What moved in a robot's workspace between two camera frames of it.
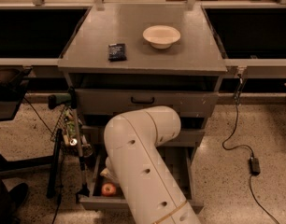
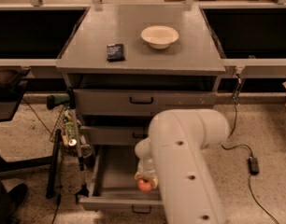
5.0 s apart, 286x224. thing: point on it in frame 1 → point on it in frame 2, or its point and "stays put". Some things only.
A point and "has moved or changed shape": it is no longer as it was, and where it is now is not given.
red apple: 108,189 has moved or changed shape
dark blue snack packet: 117,51 stays put
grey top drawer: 95,102 stays put
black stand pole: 50,192 stays put
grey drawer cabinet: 138,55 stays put
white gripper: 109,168 → 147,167
